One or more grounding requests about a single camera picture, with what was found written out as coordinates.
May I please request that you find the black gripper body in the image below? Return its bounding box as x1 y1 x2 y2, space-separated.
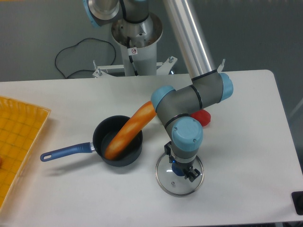
170 155 196 172

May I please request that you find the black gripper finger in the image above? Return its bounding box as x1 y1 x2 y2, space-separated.
183 166 198 182
164 141 173 163

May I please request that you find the glass pot lid blue knob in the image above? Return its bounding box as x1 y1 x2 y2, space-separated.
155 154 204 197

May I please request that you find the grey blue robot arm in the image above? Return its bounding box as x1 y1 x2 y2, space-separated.
83 0 233 181

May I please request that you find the orange toy baguette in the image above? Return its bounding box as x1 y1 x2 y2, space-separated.
104 101 156 160

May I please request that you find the red toy bell pepper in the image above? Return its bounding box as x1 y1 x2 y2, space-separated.
190 109 211 127

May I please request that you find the black object at table corner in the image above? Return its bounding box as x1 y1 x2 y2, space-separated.
291 191 303 216

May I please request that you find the yellow woven plastic tray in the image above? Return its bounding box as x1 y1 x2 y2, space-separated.
0 96 51 207

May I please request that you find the dark pot with blue handle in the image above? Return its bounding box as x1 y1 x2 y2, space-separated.
40 115 143 167

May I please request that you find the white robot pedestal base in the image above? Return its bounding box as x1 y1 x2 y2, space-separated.
111 13 178 76

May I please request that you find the black cable on floor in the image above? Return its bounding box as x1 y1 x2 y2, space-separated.
54 37 117 79

